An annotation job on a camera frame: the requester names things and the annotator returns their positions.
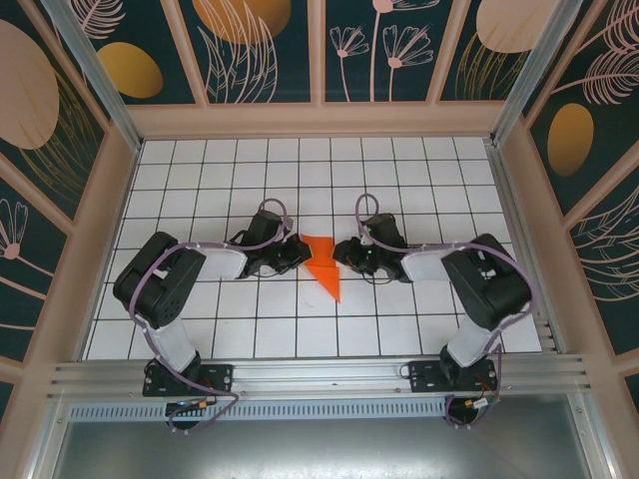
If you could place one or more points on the orange square paper sheet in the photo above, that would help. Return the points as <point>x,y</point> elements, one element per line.
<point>329,279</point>

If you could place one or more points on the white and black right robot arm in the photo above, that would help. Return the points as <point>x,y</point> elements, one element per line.
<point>489,279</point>

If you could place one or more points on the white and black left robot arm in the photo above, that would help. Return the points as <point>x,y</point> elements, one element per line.
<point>160,279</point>

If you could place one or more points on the grey metal sheet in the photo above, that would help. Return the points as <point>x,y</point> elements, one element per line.
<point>319,449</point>

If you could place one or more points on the yellow power connector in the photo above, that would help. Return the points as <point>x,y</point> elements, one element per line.
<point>470,402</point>
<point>202,403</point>

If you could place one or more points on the aluminium mounting rail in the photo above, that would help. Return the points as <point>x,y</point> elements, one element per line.
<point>319,374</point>

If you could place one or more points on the aluminium side rail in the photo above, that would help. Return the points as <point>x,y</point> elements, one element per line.
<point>519,239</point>

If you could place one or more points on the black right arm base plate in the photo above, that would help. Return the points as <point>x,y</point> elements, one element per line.
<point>424,374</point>

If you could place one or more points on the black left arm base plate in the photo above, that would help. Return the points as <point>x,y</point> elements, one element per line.
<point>219,376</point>

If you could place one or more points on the aluminium corner post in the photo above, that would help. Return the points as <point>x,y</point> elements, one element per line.
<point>100,85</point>
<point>529,75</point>

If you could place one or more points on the aluminium frame bar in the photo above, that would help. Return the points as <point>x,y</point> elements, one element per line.
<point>594,439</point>
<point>47,444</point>

